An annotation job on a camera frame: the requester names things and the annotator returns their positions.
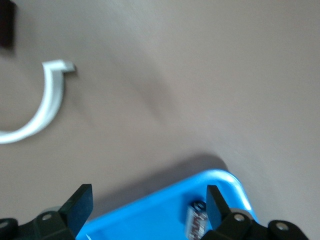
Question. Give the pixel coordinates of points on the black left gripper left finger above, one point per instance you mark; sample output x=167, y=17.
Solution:
x=75, y=207

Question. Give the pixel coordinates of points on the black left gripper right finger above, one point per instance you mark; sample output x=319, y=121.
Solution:
x=217, y=212

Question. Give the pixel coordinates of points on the black blocky capacitor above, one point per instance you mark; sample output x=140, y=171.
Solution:
x=196, y=222

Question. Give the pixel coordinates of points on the dark brown cylindrical capacitor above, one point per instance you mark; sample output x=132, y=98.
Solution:
x=7, y=25

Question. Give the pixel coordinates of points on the blue plastic tray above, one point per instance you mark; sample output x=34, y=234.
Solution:
x=150, y=220

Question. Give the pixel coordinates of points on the white curved plastic clamp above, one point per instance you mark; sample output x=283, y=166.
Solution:
x=50, y=100

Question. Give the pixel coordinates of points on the brown table mat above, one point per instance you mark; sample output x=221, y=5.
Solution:
x=200, y=75

